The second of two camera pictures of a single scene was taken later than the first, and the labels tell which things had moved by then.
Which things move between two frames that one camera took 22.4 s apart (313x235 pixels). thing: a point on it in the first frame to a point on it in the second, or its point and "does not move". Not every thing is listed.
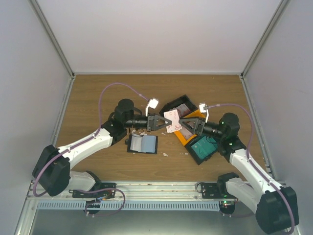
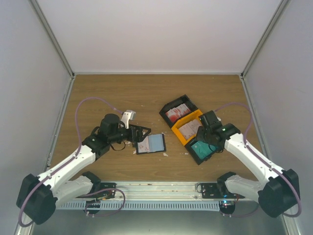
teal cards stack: x=204 y=147 does not move
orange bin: x=197 y=114 does not move
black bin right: x=194 y=155 does not move
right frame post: x=281 y=7 does not move
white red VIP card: x=173 y=115 to x=144 y=147
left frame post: x=54 y=39 does not move
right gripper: x=198 y=131 to x=200 y=137
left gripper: x=152 y=123 to x=139 y=138
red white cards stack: x=182 y=110 does not move
